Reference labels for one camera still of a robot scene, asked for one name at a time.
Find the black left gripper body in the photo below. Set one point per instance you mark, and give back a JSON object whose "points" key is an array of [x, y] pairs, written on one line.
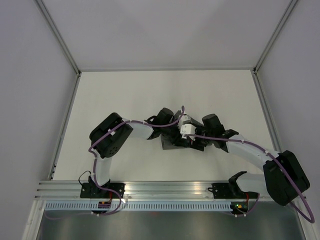
{"points": [[173, 133]]}

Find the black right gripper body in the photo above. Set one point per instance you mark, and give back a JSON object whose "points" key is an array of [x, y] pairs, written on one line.
{"points": [[200, 141]]}

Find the grey cloth napkin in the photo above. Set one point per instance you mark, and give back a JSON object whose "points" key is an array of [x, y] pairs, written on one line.
{"points": [[190, 142]]}

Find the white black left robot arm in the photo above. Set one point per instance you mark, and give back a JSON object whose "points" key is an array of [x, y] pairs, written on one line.
{"points": [[111, 134]]}

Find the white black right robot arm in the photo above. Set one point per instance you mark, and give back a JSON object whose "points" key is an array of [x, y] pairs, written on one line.
{"points": [[282, 178]]}

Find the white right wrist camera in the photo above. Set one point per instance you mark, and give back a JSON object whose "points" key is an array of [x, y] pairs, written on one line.
{"points": [[188, 130]]}

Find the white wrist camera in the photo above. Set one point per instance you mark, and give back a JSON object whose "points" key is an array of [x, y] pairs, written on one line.
{"points": [[185, 119], [188, 130]]}

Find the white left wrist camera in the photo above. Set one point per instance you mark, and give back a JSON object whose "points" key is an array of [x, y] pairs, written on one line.
{"points": [[185, 119]]}

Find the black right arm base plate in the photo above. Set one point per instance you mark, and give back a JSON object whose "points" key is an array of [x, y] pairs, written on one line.
{"points": [[222, 191]]}

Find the white slotted cable duct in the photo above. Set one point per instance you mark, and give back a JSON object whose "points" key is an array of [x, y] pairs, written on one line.
{"points": [[158, 206]]}

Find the aluminium frame rail front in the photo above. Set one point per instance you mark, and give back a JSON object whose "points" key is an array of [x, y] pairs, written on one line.
{"points": [[135, 190]]}

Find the aluminium post back right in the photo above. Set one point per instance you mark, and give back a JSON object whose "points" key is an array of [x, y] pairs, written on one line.
{"points": [[275, 34]]}

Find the aluminium post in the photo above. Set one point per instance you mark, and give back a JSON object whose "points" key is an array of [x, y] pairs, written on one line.
{"points": [[275, 34], [57, 35]]}

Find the aluminium post back left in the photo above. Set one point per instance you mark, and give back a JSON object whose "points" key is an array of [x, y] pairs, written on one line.
{"points": [[57, 35]]}

